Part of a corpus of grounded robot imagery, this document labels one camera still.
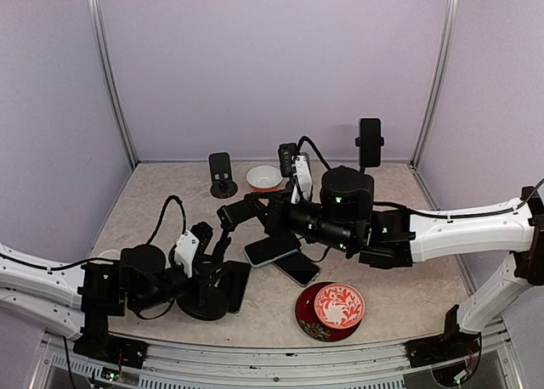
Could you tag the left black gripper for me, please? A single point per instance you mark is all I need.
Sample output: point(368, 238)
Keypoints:
point(205, 256)

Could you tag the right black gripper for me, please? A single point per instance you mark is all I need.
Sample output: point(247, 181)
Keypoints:
point(272, 221)

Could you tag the black pole phone stand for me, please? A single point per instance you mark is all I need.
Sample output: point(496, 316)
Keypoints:
point(369, 144)
point(217, 287)

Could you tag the lone black smartphone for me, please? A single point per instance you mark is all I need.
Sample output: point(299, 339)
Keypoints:
point(234, 283)

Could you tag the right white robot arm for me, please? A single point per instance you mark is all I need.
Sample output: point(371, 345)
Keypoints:
point(387, 235)

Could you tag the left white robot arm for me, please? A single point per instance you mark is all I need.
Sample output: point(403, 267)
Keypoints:
point(78, 299)

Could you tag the left small desk phone stand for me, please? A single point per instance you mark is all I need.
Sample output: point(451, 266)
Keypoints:
point(223, 185)

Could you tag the orange white bowl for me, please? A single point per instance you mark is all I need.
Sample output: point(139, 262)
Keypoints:
point(264, 178)

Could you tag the middle stacked blue smartphone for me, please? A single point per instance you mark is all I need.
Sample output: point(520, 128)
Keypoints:
point(263, 252)

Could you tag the dark red floral plate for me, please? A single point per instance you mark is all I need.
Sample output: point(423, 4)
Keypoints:
point(308, 321)

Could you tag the red white patterned bowl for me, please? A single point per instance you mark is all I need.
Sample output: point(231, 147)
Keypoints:
point(339, 306)

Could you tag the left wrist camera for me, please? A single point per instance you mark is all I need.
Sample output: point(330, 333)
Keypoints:
point(190, 245)

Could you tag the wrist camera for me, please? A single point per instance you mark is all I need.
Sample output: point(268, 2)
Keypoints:
point(190, 245)
point(295, 166)

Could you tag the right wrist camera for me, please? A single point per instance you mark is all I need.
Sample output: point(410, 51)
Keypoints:
point(295, 166)

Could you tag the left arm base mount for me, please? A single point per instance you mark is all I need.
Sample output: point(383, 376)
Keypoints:
point(110, 342)

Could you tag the front aluminium frame rail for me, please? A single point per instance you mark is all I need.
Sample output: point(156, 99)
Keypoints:
point(180, 365)

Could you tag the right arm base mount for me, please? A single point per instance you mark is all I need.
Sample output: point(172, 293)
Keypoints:
point(449, 345)

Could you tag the left aluminium corner post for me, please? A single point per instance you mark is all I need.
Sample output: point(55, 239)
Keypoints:
point(99, 31)

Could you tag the aluminium corner post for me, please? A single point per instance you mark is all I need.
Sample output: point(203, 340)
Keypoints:
point(99, 31)
point(447, 34)

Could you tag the right aluminium corner post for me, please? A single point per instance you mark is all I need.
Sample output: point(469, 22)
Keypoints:
point(447, 34)

